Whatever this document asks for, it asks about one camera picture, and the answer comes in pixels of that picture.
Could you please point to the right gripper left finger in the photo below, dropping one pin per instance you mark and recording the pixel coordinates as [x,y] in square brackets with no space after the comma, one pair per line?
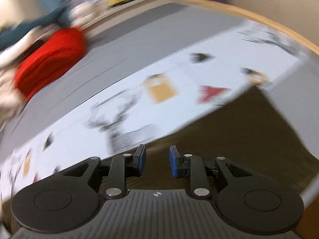
[72,197]

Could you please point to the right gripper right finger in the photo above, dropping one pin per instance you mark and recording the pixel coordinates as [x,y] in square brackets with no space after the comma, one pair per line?
[243,198]

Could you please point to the olive corduroy pants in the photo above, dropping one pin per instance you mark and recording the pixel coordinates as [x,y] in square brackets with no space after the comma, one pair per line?
[247,130]

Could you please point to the cream folded blanket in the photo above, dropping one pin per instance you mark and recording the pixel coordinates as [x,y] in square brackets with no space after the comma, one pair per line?
[12,100]

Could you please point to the grey white printed bedsheet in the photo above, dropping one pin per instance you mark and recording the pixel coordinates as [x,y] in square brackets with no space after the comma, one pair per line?
[183,56]

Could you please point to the red folded blanket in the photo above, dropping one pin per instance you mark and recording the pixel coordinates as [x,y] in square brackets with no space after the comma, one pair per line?
[52,60]

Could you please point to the white folded quilt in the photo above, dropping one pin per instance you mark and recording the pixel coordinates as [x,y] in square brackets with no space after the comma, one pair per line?
[32,41]

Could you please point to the teal shark plush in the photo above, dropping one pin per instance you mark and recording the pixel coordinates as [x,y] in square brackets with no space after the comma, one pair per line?
[10,35]

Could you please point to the white round plush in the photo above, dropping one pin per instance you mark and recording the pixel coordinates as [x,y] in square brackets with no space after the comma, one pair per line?
[82,14]

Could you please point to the wooden bed frame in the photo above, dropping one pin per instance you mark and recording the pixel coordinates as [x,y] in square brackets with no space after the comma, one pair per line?
[242,13]

